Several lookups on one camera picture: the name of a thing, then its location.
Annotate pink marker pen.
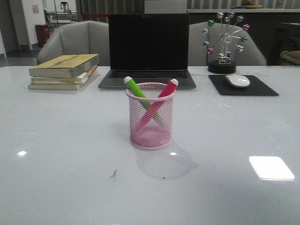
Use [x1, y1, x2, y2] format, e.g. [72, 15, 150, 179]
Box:
[135, 79, 179, 131]

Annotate green marker pen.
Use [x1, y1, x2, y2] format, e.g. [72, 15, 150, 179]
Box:
[124, 76, 164, 125]

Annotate pink mesh pen holder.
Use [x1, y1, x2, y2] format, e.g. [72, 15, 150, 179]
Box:
[126, 82, 176, 149]

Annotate grey open laptop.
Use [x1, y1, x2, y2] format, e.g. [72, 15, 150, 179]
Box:
[98, 13, 196, 90]

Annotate middle white book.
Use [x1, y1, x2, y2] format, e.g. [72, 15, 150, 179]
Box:
[31, 65, 98, 84]

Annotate grey right armchair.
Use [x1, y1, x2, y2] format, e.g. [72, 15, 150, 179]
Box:
[188, 22, 267, 66]

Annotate grey armchair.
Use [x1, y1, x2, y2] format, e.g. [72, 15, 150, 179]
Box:
[188, 22, 267, 66]
[37, 21, 110, 66]

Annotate white computer mouse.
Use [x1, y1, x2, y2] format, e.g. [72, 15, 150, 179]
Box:
[225, 74, 250, 88]

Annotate yellow top book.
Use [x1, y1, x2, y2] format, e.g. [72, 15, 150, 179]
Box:
[29, 54, 99, 78]

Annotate yellow book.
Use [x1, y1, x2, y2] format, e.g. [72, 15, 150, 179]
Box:
[27, 77, 91, 90]
[29, 54, 99, 78]

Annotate grey left armchair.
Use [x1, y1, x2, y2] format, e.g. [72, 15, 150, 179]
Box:
[37, 21, 110, 66]

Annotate red barrier belt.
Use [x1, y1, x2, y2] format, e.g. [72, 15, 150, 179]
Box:
[84, 14, 109, 18]

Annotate ferris wheel desk ornament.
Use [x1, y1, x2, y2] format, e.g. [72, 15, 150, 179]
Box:
[202, 11, 250, 74]

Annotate black mouse pad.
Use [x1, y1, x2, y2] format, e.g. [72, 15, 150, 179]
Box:
[208, 74, 280, 96]

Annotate bottom yellow book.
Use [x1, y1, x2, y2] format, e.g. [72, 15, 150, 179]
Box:
[27, 77, 91, 90]

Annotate red trash bin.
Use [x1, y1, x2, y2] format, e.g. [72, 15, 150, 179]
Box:
[35, 24, 50, 47]

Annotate fruit plate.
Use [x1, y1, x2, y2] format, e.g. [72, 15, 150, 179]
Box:
[241, 0, 263, 9]

